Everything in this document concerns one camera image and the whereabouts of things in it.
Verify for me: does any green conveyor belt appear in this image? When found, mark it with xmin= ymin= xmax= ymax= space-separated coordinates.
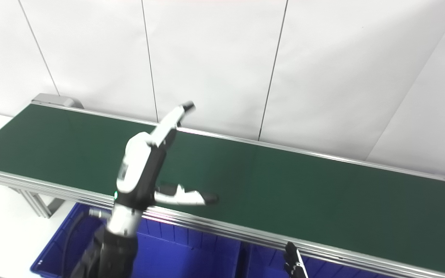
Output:
xmin=0 ymin=101 xmax=445 ymax=278
xmin=0 ymin=103 xmax=445 ymax=276

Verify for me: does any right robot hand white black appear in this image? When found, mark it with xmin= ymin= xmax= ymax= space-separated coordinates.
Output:
xmin=284 ymin=242 xmax=309 ymax=278

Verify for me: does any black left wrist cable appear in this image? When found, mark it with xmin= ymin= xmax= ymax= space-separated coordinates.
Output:
xmin=61 ymin=208 xmax=111 ymax=278

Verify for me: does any grey conveyor motor housing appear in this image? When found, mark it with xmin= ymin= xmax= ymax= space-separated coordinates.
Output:
xmin=31 ymin=93 xmax=84 ymax=109

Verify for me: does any blue plastic bin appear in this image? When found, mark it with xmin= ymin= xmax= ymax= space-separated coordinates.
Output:
xmin=242 ymin=243 xmax=401 ymax=278
xmin=31 ymin=203 xmax=246 ymax=278

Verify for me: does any aluminium conveyor support leg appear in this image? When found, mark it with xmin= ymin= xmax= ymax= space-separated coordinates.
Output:
xmin=12 ymin=188 xmax=66 ymax=219

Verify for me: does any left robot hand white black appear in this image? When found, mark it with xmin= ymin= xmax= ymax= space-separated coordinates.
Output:
xmin=114 ymin=101 xmax=219 ymax=213

